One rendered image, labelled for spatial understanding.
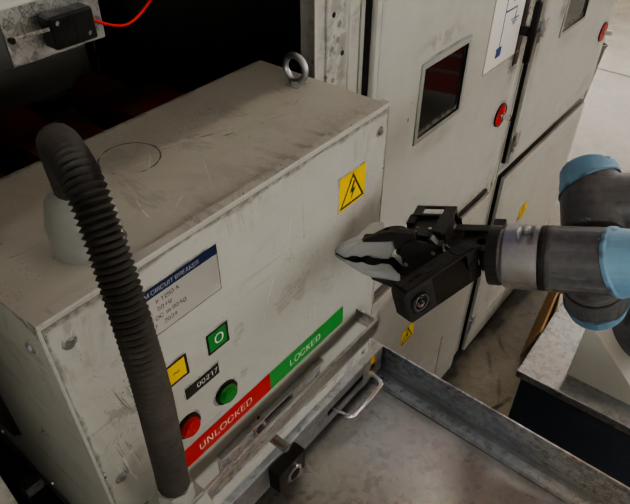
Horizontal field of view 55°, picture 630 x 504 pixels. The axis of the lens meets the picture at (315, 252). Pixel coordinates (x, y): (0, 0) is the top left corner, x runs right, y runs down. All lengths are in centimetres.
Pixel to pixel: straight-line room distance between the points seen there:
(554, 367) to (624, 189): 60
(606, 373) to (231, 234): 89
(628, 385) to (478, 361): 108
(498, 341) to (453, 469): 141
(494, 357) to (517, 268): 166
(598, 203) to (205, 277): 50
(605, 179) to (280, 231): 42
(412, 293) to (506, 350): 173
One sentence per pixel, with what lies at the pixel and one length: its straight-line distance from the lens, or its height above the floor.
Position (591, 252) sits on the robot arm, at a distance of 70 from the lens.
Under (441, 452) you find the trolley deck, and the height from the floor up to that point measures 85.
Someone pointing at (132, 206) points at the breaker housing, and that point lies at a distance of 62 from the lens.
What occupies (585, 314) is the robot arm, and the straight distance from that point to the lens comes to 80.
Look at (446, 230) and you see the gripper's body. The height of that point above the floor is 129.
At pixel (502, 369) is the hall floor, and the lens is 234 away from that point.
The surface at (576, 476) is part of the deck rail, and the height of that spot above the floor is 88.
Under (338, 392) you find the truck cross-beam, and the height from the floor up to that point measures 92.
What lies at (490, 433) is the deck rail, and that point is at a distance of 109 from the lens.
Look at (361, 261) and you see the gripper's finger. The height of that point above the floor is 123.
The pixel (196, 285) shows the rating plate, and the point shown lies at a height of 133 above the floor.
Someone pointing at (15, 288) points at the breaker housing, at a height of 139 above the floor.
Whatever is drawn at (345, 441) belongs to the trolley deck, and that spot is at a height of 85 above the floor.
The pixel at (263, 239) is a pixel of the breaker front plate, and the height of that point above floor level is 132.
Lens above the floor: 174
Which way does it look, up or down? 40 degrees down
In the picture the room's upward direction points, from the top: straight up
